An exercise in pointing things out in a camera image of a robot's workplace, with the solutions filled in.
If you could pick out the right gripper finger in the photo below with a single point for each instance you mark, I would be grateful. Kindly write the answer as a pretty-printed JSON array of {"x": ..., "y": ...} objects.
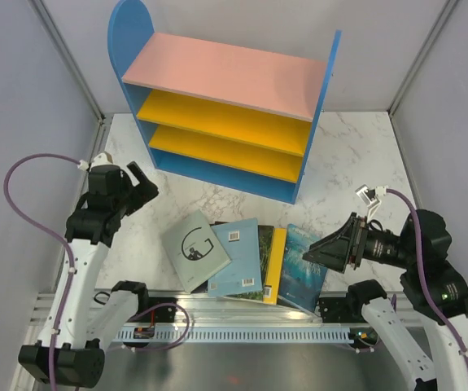
[
  {"x": 343, "y": 234},
  {"x": 332, "y": 254}
]

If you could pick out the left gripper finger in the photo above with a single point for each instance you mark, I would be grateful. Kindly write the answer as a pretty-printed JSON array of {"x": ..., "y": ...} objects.
[
  {"x": 142, "y": 194},
  {"x": 136, "y": 172}
]

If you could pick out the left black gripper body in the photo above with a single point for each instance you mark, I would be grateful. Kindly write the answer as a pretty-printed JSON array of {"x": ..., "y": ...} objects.
[{"x": 122, "y": 200}]

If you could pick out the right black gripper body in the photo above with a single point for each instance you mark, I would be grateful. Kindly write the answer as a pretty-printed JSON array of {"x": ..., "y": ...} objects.
[{"x": 378, "y": 243}]

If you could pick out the yellow book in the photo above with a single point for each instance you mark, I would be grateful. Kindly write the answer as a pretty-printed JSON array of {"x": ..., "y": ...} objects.
[{"x": 273, "y": 275}]

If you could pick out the grey Great Gatsby book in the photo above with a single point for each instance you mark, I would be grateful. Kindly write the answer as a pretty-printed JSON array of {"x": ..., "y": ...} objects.
[{"x": 177, "y": 241}]

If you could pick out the light blue book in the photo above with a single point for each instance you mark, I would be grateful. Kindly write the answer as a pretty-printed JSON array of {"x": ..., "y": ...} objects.
[{"x": 242, "y": 275}]

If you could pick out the green forest cover book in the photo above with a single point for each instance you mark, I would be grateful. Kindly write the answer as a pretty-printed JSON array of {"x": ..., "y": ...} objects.
[{"x": 265, "y": 237}]

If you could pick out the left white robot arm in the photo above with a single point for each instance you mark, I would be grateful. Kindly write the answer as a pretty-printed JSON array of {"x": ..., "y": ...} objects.
[{"x": 70, "y": 349}]

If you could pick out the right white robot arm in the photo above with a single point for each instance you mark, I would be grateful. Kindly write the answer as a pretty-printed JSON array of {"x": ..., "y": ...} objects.
[{"x": 437, "y": 293}]

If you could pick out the blue ocean cover book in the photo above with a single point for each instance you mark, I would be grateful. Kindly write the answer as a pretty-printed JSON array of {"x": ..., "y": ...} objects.
[{"x": 301, "y": 281}]

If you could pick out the purple Robinson Crusoe book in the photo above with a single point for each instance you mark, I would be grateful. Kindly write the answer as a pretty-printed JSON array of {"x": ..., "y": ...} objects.
[{"x": 213, "y": 225}]

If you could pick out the blue pink yellow bookshelf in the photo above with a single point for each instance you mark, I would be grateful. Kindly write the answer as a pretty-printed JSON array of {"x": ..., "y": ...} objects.
[{"x": 233, "y": 116}]

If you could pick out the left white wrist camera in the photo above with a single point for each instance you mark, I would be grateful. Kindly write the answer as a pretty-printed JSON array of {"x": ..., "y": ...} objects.
[{"x": 102, "y": 158}]

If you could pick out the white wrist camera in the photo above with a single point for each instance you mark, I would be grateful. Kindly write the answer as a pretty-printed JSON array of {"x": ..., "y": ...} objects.
[
  {"x": 102, "y": 158},
  {"x": 372, "y": 197}
]

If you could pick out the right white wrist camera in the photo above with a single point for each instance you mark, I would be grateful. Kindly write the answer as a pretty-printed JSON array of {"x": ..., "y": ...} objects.
[{"x": 372, "y": 197}]

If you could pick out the aluminium mounting rail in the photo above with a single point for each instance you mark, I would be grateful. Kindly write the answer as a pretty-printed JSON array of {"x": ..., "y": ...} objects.
[{"x": 222, "y": 310}]

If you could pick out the white slotted cable duct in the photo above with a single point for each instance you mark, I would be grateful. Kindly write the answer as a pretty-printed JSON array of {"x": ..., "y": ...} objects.
[{"x": 167, "y": 333}]

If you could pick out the left aluminium corner post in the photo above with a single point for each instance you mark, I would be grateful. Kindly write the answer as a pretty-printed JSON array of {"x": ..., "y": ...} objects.
[{"x": 65, "y": 54}]

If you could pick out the aluminium corner post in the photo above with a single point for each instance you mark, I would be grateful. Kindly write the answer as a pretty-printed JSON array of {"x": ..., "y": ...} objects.
[
  {"x": 65, "y": 54},
  {"x": 432, "y": 37}
]

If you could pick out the right aluminium corner post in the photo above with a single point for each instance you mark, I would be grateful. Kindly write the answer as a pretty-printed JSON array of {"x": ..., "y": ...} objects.
[{"x": 432, "y": 37}]

